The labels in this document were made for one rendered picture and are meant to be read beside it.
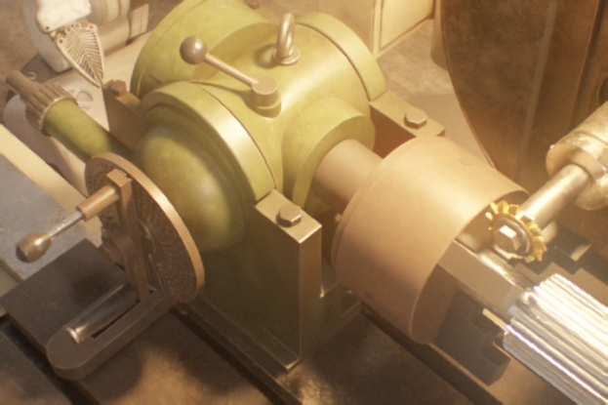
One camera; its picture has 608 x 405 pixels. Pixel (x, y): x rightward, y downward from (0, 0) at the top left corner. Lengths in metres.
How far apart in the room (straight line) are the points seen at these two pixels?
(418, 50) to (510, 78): 1.86
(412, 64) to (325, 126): 1.95
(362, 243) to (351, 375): 0.25
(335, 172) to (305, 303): 0.15
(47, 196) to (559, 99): 0.92
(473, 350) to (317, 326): 0.21
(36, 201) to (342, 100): 0.75
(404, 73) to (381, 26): 1.64
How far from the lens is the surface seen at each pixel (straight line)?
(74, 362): 1.35
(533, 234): 1.09
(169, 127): 1.24
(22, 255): 1.14
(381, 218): 1.13
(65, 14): 2.20
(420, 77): 3.12
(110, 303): 1.30
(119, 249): 1.23
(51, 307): 1.43
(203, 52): 1.21
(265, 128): 1.22
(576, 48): 1.24
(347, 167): 1.22
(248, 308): 1.37
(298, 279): 1.23
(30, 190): 1.92
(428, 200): 1.12
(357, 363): 1.36
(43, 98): 1.37
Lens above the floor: 2.15
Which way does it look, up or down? 50 degrees down
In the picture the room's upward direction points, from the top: straight up
